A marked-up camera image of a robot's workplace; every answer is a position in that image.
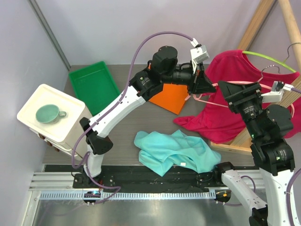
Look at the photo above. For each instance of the orange ring binder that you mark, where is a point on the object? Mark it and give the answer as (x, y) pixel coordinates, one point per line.
(171, 98)

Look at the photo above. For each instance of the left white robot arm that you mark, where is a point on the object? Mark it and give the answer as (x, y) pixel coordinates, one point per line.
(162, 69)

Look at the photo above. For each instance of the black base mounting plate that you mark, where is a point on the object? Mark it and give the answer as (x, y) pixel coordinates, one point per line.
(140, 179)

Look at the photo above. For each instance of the wooden clothes rack frame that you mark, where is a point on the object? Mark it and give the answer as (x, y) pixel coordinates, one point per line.
(275, 24)

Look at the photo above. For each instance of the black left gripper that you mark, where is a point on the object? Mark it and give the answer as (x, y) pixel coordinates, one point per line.
(201, 84)

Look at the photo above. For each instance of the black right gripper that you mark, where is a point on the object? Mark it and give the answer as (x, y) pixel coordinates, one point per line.
(234, 96)

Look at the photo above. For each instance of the green plastic hanger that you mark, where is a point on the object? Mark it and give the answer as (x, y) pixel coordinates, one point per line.
(278, 62)

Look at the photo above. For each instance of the magenta t shirt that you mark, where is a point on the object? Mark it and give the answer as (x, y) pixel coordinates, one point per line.
(216, 122)

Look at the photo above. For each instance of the teal ceramic cup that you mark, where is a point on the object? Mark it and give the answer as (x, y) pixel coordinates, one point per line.
(49, 114)

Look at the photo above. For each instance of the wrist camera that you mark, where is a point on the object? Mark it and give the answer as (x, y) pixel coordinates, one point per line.
(198, 55)
(277, 91)

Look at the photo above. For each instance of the teal t shirt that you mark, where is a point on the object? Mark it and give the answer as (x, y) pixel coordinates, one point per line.
(160, 152)

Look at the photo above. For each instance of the green plastic tray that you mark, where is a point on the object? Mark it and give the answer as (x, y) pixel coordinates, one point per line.
(95, 86)

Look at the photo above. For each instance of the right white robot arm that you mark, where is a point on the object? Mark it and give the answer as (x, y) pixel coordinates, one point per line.
(267, 123)

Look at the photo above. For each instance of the white slotted cable duct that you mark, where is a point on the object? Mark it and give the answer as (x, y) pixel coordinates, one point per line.
(87, 195)

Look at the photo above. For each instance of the white drawer box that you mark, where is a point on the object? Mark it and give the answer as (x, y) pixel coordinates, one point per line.
(64, 130)

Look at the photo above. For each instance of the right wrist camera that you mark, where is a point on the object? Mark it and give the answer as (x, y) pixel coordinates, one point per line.
(277, 91)

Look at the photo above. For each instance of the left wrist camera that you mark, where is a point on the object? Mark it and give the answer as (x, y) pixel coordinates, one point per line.
(198, 55)

